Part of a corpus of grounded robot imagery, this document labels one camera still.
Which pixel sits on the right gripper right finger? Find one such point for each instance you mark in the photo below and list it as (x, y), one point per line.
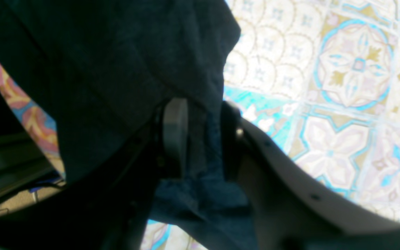
(291, 210)

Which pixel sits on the patterned tablecloth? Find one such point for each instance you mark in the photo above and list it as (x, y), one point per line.
(321, 78)

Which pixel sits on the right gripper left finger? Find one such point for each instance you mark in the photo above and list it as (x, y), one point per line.
(108, 209)

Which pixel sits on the black t-shirt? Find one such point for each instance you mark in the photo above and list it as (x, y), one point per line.
(99, 68)

